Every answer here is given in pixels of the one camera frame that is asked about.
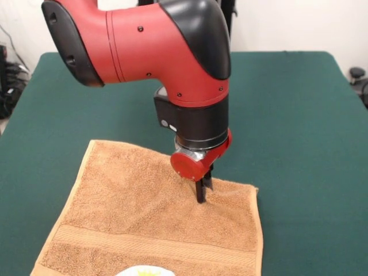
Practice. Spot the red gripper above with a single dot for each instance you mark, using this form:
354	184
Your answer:
185	166

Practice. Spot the tan terry towel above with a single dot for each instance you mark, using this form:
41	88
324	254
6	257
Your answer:
129	201

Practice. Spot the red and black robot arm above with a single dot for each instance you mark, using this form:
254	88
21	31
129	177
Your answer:
149	43

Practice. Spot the dark green table cloth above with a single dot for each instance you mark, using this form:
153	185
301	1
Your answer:
302	143

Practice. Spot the black office chair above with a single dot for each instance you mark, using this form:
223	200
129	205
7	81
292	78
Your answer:
356	72

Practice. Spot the black electronics box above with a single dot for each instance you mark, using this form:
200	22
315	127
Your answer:
2	69

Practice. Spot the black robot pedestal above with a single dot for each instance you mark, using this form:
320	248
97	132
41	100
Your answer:
233	31

